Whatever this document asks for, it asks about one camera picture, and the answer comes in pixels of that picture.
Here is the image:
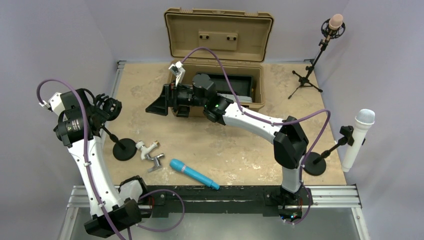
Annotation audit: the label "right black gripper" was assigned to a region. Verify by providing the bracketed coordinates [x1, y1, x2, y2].
[146, 80, 207, 116]

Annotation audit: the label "blue microphone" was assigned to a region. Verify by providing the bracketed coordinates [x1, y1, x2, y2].
[169, 158, 220, 190]

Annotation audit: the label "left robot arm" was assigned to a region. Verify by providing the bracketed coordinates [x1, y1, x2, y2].
[49, 88, 151, 238]

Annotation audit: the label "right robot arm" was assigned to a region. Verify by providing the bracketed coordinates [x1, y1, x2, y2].
[145, 73, 309, 204]

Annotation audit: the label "left black mic stand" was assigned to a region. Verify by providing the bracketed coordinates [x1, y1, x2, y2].
[90, 93, 137, 162]

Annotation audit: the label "right black mic stand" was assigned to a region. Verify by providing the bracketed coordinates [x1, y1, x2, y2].
[304, 125, 355, 176]

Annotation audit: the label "black tripod mic stand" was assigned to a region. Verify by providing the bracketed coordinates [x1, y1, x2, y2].
[288, 19, 346, 99]

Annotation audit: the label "pink microphone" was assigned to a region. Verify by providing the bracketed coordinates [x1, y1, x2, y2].
[323, 13, 344, 41]

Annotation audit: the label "white microphone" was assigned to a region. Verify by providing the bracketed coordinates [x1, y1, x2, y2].
[341, 109, 376, 173]

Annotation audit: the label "white chrome faucet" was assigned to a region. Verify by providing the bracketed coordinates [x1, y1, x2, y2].
[135, 140, 165, 173]

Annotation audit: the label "grey plastic bit case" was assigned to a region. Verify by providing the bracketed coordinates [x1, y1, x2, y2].
[218, 93, 253, 103]

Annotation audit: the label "black toolbox tray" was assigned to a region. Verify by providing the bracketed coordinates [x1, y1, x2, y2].
[197, 72, 254, 98]

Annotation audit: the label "tan plastic toolbox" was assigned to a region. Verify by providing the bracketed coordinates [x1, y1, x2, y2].
[164, 8, 274, 112]

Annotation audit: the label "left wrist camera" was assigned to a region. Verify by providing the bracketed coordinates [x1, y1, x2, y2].
[48, 92, 65, 116]

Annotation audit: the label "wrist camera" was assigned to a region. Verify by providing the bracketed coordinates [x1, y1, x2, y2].
[168, 61, 186, 87]
[48, 92, 65, 116]

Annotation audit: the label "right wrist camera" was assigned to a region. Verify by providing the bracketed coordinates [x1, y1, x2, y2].
[168, 61, 186, 87]

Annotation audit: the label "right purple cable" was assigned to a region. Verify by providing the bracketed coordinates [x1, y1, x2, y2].
[180, 46, 331, 226]

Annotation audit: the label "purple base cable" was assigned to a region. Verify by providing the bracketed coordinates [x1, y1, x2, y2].
[137, 189, 186, 233]

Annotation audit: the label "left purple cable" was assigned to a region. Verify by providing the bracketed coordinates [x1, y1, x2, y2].
[36, 78, 133, 240]

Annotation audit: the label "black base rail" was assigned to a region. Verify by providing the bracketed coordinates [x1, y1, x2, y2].
[137, 185, 313, 221]

